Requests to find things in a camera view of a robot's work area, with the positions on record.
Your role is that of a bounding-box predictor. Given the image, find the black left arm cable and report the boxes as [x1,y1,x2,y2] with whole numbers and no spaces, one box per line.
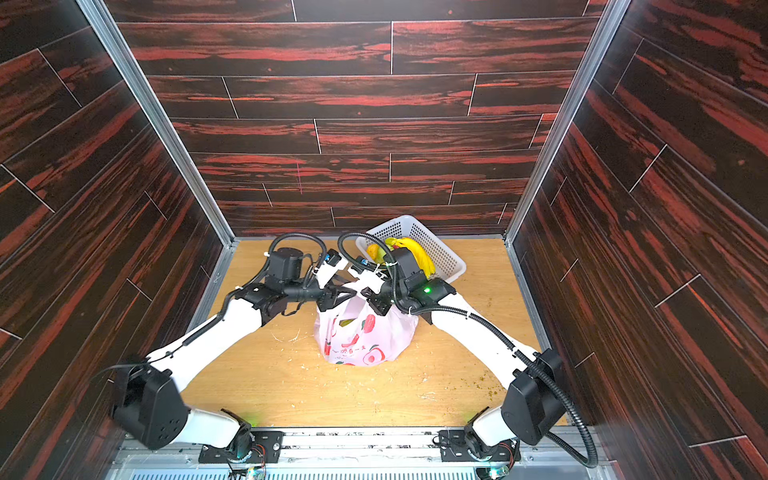
[89,232,328,385]

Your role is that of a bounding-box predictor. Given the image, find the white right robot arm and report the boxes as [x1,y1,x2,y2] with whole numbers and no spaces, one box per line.
[351,247,575,459]

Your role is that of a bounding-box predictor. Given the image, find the pink plastic bag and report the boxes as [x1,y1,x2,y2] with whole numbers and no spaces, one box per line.
[314,281,418,367]

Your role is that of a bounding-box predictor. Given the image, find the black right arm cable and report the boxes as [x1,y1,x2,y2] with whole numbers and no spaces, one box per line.
[337,232,600,469]

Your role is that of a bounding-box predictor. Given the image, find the small yellow fake fruit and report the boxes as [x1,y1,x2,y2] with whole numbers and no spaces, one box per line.
[366,243,385,264]

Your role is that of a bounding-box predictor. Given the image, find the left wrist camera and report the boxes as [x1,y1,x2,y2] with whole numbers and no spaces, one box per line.
[314,249,349,289]

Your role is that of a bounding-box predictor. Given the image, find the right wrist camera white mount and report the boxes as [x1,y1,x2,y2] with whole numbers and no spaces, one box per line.
[347,257,384,295]

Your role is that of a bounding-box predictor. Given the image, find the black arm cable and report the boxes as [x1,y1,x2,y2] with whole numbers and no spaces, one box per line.
[337,232,600,469]
[89,232,328,385]

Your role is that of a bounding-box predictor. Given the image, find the metal base rail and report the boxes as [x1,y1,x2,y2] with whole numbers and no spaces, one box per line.
[106,427,614,479]

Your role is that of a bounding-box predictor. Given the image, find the yellow fake banana bunch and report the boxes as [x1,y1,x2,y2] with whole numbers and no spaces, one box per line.
[385,237,436,277]

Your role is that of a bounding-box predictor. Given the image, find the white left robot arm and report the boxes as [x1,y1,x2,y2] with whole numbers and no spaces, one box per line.
[109,247,355,461]

